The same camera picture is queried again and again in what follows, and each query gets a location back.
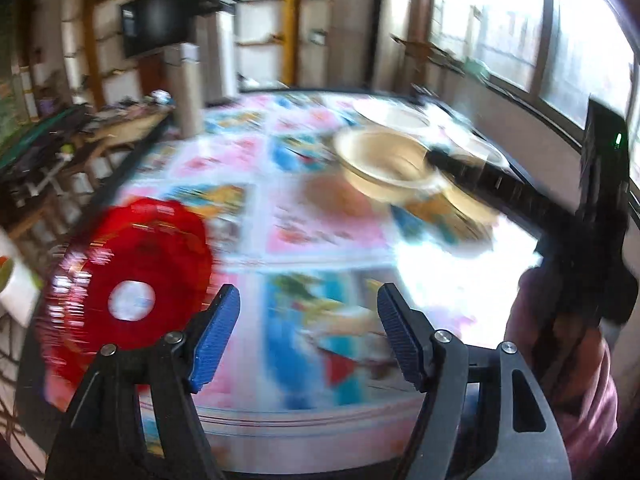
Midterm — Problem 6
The large red wedding plate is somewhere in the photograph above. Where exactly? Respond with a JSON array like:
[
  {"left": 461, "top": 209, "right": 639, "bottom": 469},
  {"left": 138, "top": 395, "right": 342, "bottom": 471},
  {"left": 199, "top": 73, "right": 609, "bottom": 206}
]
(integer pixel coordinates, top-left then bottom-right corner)
[{"left": 36, "top": 243, "right": 94, "bottom": 388}]

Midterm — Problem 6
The large steel thermos jug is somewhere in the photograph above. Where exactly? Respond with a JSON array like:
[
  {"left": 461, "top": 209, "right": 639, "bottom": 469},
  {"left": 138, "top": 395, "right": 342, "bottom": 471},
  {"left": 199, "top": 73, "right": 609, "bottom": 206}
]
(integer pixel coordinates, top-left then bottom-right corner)
[{"left": 194, "top": 0, "right": 239, "bottom": 105}]

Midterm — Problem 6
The colourful plastic tablecloth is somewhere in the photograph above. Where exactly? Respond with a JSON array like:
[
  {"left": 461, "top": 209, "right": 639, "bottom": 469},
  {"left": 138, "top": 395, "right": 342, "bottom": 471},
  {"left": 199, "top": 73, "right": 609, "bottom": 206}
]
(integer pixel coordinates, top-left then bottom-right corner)
[{"left": 98, "top": 91, "right": 539, "bottom": 474}]

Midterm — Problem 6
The wooden chair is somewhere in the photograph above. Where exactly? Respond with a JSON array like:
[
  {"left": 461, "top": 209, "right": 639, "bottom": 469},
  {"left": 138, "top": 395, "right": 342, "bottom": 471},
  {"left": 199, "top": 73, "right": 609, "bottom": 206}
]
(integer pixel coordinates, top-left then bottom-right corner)
[{"left": 390, "top": 35, "right": 452, "bottom": 96}]

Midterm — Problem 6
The tall white air conditioner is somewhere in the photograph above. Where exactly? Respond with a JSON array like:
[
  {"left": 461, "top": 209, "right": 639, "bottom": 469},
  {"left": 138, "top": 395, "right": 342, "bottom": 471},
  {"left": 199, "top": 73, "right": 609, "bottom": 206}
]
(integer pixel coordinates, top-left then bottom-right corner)
[{"left": 363, "top": 0, "right": 411, "bottom": 91}]

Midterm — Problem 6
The mahjong table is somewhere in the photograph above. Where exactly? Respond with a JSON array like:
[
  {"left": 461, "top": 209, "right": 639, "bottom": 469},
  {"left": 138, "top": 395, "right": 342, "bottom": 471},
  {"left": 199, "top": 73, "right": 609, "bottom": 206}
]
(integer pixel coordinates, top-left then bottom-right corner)
[{"left": 1, "top": 104, "right": 92, "bottom": 183}]

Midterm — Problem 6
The slim steel thermos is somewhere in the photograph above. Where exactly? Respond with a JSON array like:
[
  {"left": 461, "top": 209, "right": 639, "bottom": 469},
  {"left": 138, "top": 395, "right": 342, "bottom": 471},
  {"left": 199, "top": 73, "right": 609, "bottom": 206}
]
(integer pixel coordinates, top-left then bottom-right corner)
[{"left": 164, "top": 44, "right": 204, "bottom": 139}]

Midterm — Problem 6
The white paper bowl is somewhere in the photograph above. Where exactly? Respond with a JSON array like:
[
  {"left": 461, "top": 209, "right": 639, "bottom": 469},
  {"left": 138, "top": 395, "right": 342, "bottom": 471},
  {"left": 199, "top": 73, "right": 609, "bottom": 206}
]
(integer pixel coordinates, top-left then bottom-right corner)
[
  {"left": 352, "top": 98, "right": 430, "bottom": 134},
  {"left": 444, "top": 136, "right": 510, "bottom": 226}
]

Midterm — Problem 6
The small red scalloped plate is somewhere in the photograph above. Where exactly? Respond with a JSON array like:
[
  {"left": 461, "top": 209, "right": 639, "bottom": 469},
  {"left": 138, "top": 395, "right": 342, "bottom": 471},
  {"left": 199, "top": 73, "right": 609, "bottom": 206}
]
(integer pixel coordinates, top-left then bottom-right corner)
[{"left": 37, "top": 197, "right": 215, "bottom": 386}]

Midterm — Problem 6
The low wooden tv cabinet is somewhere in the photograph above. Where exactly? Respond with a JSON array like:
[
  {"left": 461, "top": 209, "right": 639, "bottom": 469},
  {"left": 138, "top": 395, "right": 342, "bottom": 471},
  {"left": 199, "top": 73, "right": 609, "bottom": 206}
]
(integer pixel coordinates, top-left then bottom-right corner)
[{"left": 72, "top": 104, "right": 172, "bottom": 148}]

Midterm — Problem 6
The flat screen television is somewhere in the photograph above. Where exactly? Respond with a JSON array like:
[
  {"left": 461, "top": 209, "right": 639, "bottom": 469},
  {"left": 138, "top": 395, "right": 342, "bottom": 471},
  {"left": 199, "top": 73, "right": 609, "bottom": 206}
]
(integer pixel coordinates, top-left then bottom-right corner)
[{"left": 119, "top": 0, "right": 198, "bottom": 58}]

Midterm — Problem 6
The cream ribbed plastic bowl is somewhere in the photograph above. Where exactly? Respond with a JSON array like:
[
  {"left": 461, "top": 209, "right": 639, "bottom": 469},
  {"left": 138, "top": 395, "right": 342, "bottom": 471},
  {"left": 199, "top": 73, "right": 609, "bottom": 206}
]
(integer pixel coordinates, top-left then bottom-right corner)
[{"left": 333, "top": 127, "right": 445, "bottom": 206}]

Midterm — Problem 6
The person's right hand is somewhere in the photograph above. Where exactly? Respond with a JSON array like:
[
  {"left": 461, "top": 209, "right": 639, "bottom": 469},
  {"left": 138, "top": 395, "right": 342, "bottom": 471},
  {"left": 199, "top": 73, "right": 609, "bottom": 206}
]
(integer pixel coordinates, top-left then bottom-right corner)
[{"left": 503, "top": 259, "right": 622, "bottom": 470}]

